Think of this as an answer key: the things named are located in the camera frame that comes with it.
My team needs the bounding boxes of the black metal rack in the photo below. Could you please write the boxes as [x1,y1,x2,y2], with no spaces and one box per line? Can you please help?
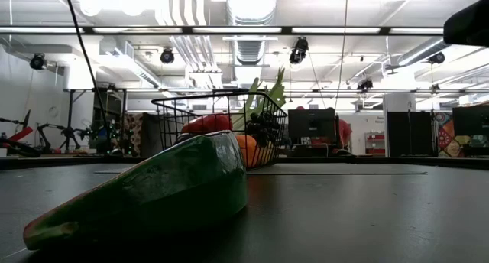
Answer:
[90,86,128,157]

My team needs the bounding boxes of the black computer monitor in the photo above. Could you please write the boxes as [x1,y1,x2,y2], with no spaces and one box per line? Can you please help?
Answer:
[452,105,489,138]
[287,109,337,140]

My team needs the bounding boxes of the person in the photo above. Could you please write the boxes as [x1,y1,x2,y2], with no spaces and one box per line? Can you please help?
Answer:
[335,119,354,146]

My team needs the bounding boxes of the red and black background device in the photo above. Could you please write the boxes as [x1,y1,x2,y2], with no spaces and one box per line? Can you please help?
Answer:
[0,109,43,159]

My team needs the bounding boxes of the black cabinet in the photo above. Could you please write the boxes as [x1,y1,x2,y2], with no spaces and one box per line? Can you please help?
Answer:
[386,110,436,158]

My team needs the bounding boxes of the pale green celery bunch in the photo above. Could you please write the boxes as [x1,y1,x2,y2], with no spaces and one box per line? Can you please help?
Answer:
[231,66,287,133]

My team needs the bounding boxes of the black wire basket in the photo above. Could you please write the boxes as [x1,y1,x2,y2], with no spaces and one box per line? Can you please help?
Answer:
[151,88,289,171]

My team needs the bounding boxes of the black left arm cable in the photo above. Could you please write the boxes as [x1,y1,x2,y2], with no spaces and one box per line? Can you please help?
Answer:
[63,0,112,151]

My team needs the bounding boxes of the black table mat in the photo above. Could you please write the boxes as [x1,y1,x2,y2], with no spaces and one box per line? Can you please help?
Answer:
[0,162,489,263]

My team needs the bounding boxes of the dark purple grape bunch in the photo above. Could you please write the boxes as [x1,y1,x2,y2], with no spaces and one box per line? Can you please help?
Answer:
[244,110,283,148]

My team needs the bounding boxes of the colourful patterned quilt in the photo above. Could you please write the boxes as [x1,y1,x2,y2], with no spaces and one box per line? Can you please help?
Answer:
[435,112,465,158]

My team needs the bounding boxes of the red chili pepper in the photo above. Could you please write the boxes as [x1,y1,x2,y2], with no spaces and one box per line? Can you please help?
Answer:
[180,113,234,135]

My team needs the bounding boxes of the green pepper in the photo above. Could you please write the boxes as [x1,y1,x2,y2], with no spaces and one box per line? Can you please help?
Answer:
[21,130,249,252]

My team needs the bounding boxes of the black overhead frame beam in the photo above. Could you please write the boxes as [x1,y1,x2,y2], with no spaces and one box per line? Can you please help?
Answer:
[0,24,445,37]

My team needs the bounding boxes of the red storage shelf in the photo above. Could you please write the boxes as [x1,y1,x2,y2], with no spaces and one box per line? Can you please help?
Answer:
[364,131,386,155]

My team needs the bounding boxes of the silver ceiling air duct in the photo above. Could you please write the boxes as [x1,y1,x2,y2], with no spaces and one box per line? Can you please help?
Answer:
[223,0,280,86]

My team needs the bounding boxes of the orange fruit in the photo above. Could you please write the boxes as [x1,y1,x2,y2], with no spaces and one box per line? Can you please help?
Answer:
[234,134,274,169]

